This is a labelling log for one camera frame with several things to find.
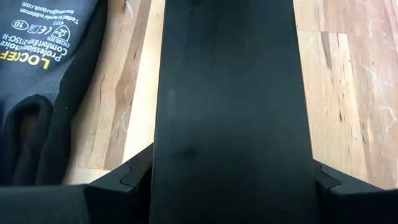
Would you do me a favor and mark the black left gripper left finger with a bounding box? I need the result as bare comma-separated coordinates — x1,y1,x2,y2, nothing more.
0,142,155,224

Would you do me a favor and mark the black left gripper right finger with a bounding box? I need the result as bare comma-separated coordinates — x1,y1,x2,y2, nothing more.
312,158,398,224

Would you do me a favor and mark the black plastic strip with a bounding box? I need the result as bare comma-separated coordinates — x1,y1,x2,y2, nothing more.
149,0,321,224

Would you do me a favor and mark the black work glove green cuff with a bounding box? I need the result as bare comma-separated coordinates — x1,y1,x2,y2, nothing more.
0,0,109,187

